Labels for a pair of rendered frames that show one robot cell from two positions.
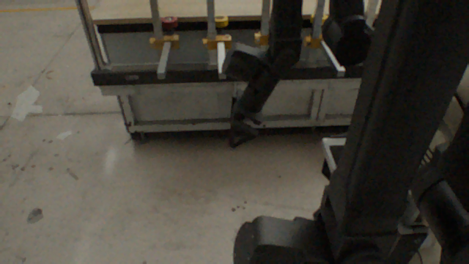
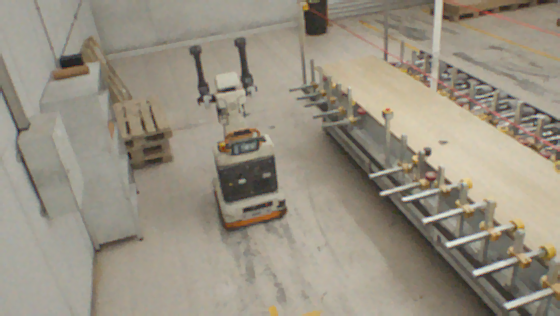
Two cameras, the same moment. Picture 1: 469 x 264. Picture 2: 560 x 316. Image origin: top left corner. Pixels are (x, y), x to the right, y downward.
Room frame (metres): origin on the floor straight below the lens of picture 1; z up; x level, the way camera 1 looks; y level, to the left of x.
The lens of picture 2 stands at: (0.05, -4.54, 2.88)
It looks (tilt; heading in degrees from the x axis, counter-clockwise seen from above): 30 degrees down; 79
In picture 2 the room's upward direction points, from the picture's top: 6 degrees counter-clockwise
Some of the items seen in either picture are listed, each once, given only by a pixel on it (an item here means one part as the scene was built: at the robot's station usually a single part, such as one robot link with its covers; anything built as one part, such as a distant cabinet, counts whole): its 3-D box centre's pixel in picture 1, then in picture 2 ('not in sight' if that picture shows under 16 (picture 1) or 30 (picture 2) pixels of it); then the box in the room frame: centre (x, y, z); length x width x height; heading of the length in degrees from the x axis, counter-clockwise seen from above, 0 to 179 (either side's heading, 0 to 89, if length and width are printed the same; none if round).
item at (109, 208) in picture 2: not in sight; (97, 155); (-0.91, -0.27, 0.78); 0.90 x 0.45 x 1.55; 93
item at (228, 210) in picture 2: not in sight; (248, 194); (0.43, -0.57, 0.16); 0.67 x 0.64 x 0.25; 92
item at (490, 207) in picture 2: not in sight; (486, 231); (1.63, -2.64, 0.92); 0.04 x 0.04 x 0.48; 3
